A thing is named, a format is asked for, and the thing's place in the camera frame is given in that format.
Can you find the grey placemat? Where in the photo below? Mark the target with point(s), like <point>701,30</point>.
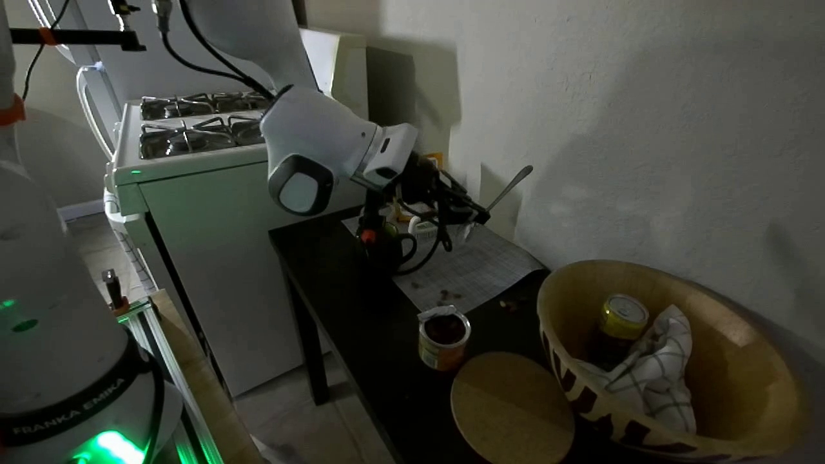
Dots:
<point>473,270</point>

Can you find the black mug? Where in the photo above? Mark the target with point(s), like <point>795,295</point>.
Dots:
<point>376,260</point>

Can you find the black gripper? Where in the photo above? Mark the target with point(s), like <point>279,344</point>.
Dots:
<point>422,184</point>

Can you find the white stove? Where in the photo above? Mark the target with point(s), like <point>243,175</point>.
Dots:
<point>215,259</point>

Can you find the round wooden coaster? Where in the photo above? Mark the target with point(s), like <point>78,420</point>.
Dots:
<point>511,412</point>

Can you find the grey metal spoon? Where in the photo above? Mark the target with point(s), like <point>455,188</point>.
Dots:
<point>505,188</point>

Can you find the patterned woven bowl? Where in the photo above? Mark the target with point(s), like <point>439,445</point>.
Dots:
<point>756,387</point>

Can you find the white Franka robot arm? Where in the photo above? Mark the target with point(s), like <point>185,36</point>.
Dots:
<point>59,344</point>

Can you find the white checked cloth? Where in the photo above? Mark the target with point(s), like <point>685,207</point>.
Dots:
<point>658,377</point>

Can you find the wooden board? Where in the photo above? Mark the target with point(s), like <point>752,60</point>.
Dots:
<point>207,377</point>

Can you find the black stove grate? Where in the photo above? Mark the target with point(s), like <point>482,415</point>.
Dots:
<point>196,134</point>
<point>207,104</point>

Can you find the black side table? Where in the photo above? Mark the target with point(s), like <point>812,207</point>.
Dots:
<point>370,324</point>

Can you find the jar with yellow lid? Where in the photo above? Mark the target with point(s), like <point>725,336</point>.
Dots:
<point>620,323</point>

